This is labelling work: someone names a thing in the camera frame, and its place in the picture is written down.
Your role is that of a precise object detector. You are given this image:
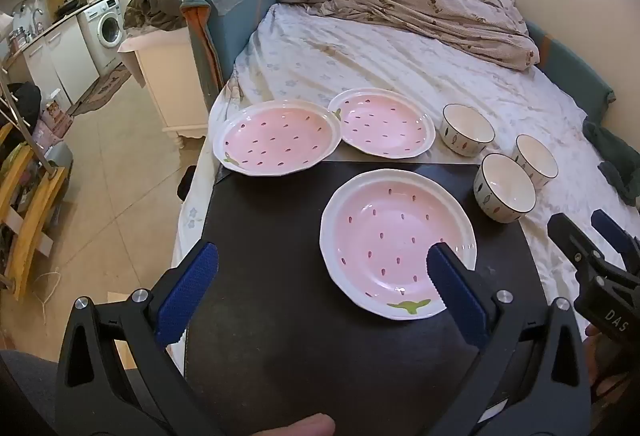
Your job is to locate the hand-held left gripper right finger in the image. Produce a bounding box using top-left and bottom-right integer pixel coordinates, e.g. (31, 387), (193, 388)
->
(425, 241), (593, 436)

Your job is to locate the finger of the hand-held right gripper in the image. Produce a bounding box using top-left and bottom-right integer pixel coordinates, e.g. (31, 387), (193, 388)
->
(590, 210), (640, 277)
(547, 213), (608, 287)

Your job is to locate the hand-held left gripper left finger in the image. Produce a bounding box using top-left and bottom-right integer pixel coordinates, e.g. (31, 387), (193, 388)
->
(55, 241), (226, 436)

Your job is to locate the white fish-print bowl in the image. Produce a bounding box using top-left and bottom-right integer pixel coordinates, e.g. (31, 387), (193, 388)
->
(473, 153), (537, 224)
(512, 134), (559, 189)
(440, 104), (496, 159)

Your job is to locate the pink strawberry plate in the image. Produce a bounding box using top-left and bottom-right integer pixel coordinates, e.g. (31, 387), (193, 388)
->
(327, 88), (436, 160)
(212, 100), (343, 177)
(320, 168), (478, 321)

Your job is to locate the person's right hand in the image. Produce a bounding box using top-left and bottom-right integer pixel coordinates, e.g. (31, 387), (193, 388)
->
(582, 323), (636, 409)

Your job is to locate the person's left hand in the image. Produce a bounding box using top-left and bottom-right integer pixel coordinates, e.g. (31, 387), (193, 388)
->
(245, 413), (337, 436)

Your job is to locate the dark green cloth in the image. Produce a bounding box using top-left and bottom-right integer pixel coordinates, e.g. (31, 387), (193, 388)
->
(582, 118), (640, 207)

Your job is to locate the black mat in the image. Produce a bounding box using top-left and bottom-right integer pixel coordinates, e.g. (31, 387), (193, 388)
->
(182, 158), (556, 436)

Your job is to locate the yellow wooden rack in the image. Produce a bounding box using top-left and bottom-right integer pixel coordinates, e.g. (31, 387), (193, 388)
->
(0, 123), (68, 301)

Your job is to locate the person's grey clothing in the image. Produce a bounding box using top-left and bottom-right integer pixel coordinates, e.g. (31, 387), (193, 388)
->
(0, 350), (68, 436)

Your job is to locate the white bedside cabinet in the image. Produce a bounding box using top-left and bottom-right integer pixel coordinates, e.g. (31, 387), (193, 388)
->
(117, 28), (211, 149)

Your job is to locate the patterned floor rug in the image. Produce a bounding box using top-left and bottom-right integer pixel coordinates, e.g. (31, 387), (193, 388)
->
(72, 63), (133, 117)

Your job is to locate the pink printed bag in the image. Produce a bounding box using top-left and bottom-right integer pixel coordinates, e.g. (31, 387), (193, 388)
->
(40, 98), (73, 139)

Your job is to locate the white floral bed sheet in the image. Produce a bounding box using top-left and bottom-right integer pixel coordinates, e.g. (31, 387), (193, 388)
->
(170, 3), (640, 317)

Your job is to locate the white kitchen cabinet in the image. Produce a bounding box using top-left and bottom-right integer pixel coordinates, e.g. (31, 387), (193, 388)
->
(20, 13), (101, 104)

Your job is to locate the white washing machine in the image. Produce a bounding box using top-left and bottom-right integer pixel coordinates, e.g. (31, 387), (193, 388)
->
(77, 0), (126, 69)

